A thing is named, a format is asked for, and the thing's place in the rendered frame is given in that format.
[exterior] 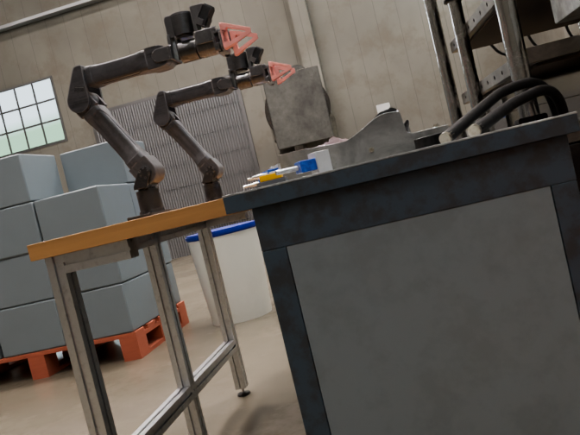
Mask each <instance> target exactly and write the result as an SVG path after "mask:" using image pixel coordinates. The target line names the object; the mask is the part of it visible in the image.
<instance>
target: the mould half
mask: <svg viewBox="0 0 580 435"><path fill-rule="evenodd" d="M448 128H449V125H448V124H446V125H443V126H439V127H436V128H432V129H426V130H422V131H419V132H414V133H410V132H407V131H406V128H405V125H404V123H403V120H402V118H401V115H400V112H399V111H393V112H387V113H384V114H381V115H379V116H378V117H376V118H375V119H373V120H372V121H371V122H369V123H368V124H367V125H366V126H365V127H364V128H362V129H361V130H360V131H359V132H358V133H357V134H355V135H354V136H352V137H351V138H350V139H349V140H347V141H344V142H339V143H335V144H331V145H325V146H321V147H316V148H304V149H301V150H297V151H293V152H290V153H286V154H280V155H278V156H279V161H280V164H281V169H283V168H288V167H294V163H296V162H298V161H304V160H308V154H311V153H313V152H317V151H321V150H325V149H328V150H329V154H330V157H331V164H332V168H333V169H337V168H340V167H346V166H351V165H355V164H358V163H362V162H365V161H372V160H376V159H380V158H383V157H387V156H390V155H395V154H401V153H405V152H408V151H413V150H416V148H415V145H414V141H413V140H415V139H418V138H421V137H424V136H431V135H435V134H438V133H443V132H445V131H446V130H447V129H448ZM370 148H374V152H373V153H371V152H369V149H370ZM308 175H312V172H307V173H301V174H296V171H295V172H291V173H284V174H283V177H284V176H286V177H287V178H288V180H293V179H298V178H301V177H304V176H308Z"/></svg>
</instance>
